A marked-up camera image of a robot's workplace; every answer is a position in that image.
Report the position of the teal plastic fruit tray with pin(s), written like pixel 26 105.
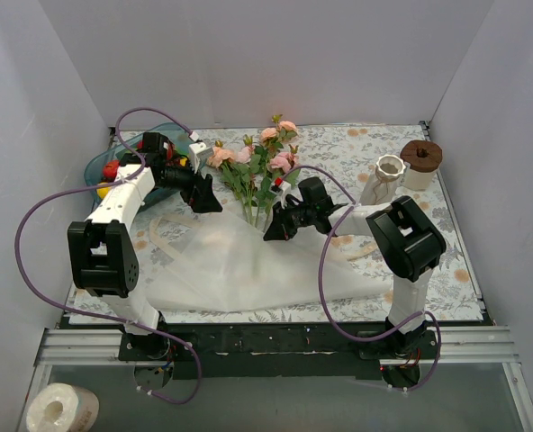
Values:
pixel 94 170

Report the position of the red dragon fruit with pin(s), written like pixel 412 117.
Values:
pixel 170 150

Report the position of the white paper roll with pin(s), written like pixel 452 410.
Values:
pixel 62 407

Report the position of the yellow lemon front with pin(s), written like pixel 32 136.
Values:
pixel 102 192

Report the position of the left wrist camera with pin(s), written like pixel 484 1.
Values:
pixel 198 153

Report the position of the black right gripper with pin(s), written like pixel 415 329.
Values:
pixel 289 216

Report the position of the white ribbed ceramic vase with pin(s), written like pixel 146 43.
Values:
pixel 382 183

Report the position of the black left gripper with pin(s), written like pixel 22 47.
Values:
pixel 195 188

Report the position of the floral patterned table mat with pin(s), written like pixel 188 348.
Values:
pixel 349 153

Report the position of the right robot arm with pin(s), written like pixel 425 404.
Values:
pixel 410 245

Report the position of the red apple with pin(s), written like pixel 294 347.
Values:
pixel 109 170

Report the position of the white paper bouquet wrap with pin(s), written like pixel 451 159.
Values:
pixel 223 264

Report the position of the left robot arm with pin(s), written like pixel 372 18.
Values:
pixel 102 255

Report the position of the pink artificial flower bouquet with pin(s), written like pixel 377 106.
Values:
pixel 250 171

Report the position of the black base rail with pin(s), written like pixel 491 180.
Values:
pixel 264 350

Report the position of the white cup brown lid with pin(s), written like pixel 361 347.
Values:
pixel 422 158

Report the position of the aluminium frame rail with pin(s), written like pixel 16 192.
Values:
pixel 466 345

